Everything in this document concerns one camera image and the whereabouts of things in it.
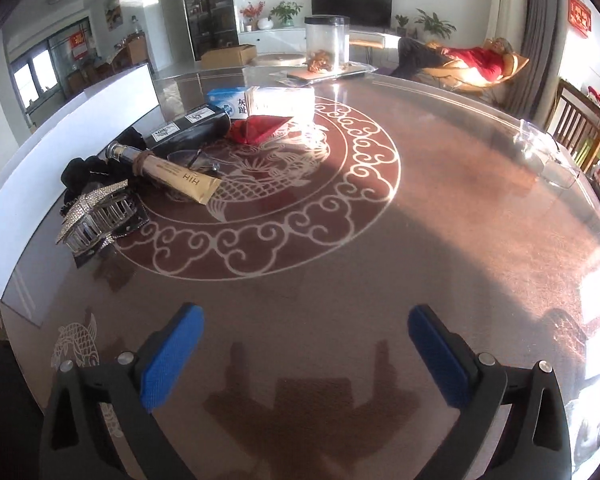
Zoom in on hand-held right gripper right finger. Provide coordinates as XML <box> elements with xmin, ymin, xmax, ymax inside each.
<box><xmin>407</xmin><ymin>304</ymin><xmax>573</xmax><ymax>480</ymax></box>

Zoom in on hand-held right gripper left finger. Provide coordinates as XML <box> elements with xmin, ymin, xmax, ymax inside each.
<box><xmin>39</xmin><ymin>302</ymin><xmax>206</xmax><ymax>480</ymax></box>

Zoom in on silver star hair clip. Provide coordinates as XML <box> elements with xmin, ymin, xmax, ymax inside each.
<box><xmin>55</xmin><ymin>179</ymin><xmax>136</xmax><ymax>252</ymax></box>

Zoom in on beige cosmetic tube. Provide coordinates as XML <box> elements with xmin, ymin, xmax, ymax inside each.
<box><xmin>105</xmin><ymin>142</ymin><xmax>223</xmax><ymax>206</ymax></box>

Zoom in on eyeglasses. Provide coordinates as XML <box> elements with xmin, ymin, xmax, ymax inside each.
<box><xmin>167</xmin><ymin>149</ymin><xmax>221</xmax><ymax>173</ymax></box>

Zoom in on black cloth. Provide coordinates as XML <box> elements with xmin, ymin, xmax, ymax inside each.
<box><xmin>60</xmin><ymin>127</ymin><xmax>151</xmax><ymax>206</ymax></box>

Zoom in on brown patterned round desktop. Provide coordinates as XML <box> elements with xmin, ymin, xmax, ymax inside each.
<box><xmin>0</xmin><ymin>52</ymin><xmax>600</xmax><ymax>480</ymax></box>

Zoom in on black box with white labels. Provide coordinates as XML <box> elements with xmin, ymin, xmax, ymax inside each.
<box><xmin>144</xmin><ymin>104</ymin><xmax>232</xmax><ymax>153</ymax></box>

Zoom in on white board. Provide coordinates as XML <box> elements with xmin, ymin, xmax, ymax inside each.
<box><xmin>0</xmin><ymin>65</ymin><xmax>161</xmax><ymax>301</ymax></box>

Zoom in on blue and white medicine box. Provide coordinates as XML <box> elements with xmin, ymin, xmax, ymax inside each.
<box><xmin>206</xmin><ymin>87</ymin><xmax>251</xmax><ymax>121</ymax></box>

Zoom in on flat brown packet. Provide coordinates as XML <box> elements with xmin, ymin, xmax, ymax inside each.
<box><xmin>270</xmin><ymin>62</ymin><xmax>378</xmax><ymax>83</ymax></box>

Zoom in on cardboard box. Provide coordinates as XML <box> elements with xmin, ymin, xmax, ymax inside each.
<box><xmin>201</xmin><ymin>44</ymin><xmax>257</xmax><ymax>68</ymax></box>

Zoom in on wooden lounge chair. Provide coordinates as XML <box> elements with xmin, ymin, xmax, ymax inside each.
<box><xmin>405</xmin><ymin>40</ymin><xmax>530</xmax><ymax>93</ymax></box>

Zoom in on dried brown pieces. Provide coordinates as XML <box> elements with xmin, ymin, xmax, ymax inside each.
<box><xmin>307</xmin><ymin>47</ymin><xmax>343</xmax><ymax>73</ymax></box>

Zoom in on wooden bench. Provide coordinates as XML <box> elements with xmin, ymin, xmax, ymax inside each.
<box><xmin>349</xmin><ymin>30</ymin><xmax>386</xmax><ymax>63</ymax></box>

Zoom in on white television cabinet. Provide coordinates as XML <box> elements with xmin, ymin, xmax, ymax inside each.
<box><xmin>237</xmin><ymin>25</ymin><xmax>401</xmax><ymax>56</ymax></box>

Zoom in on large leafy potted plant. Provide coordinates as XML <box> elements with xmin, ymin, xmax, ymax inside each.
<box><xmin>414</xmin><ymin>8</ymin><xmax>456</xmax><ymax>41</ymax></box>

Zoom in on grey curtain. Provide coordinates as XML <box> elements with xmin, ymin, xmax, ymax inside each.
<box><xmin>510</xmin><ymin>0</ymin><xmax>576</xmax><ymax>126</ymax></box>

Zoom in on clear jar with black lid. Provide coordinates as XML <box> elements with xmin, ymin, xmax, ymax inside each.
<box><xmin>304</xmin><ymin>15</ymin><xmax>352</xmax><ymax>70</ymax></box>

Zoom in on dark display cabinet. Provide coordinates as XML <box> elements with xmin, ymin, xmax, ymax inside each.
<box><xmin>179</xmin><ymin>0</ymin><xmax>239</xmax><ymax>61</ymax></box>

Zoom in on red flowers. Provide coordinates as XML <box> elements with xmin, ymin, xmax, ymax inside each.
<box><xmin>240</xmin><ymin>2</ymin><xmax>266</xmax><ymax>31</ymax></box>

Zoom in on white curtain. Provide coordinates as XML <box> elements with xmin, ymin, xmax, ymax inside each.
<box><xmin>487</xmin><ymin>0</ymin><xmax>528</xmax><ymax>51</ymax></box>

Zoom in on black television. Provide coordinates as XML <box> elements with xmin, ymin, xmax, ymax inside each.
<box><xmin>311</xmin><ymin>0</ymin><xmax>394</xmax><ymax>27</ymax></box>

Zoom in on wall picture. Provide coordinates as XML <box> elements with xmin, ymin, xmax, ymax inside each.
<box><xmin>104</xmin><ymin>0</ymin><xmax>125</xmax><ymax>31</ymax></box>

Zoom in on red wall hanging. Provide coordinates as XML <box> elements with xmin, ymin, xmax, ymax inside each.
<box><xmin>569</xmin><ymin>0</ymin><xmax>593</xmax><ymax>38</ymax></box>

